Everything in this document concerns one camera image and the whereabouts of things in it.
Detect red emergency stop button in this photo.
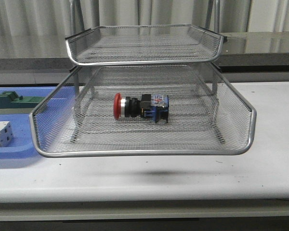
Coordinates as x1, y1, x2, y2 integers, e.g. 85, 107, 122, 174
113, 93, 169, 123

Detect mesh tray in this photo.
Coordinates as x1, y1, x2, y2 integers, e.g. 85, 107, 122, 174
28, 64, 257, 158
74, 95, 218, 134
65, 24, 228, 67

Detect grey stone counter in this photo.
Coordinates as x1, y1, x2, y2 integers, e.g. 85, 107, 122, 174
0, 32, 289, 73

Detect blue plastic tray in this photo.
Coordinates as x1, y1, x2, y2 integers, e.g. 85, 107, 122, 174
0, 87, 72, 161

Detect green terminal block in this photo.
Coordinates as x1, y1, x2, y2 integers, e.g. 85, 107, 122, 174
0, 91, 44, 115

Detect white pneumatic block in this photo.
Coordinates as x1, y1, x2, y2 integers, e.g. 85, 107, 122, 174
0, 121, 13, 147

